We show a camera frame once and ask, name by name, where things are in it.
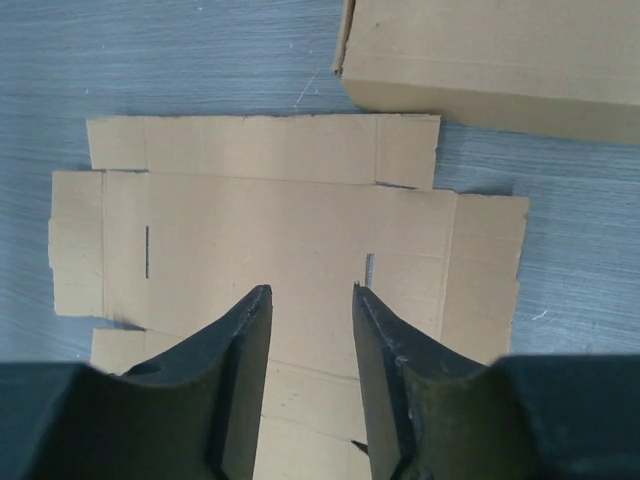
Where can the brown cardboard box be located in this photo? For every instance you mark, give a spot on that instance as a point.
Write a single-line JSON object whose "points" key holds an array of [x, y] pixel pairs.
{"points": [[179, 217], [565, 69]]}

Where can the closed brown cardboard box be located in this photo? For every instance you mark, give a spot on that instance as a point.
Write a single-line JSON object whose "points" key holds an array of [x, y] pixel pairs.
{"points": [[565, 69]]}

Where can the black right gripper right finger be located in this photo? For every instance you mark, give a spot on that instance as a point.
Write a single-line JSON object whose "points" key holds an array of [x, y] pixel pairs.
{"points": [[431, 413]]}

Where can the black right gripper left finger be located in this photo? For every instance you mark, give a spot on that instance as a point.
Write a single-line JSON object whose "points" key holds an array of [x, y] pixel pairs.
{"points": [[191, 412]]}

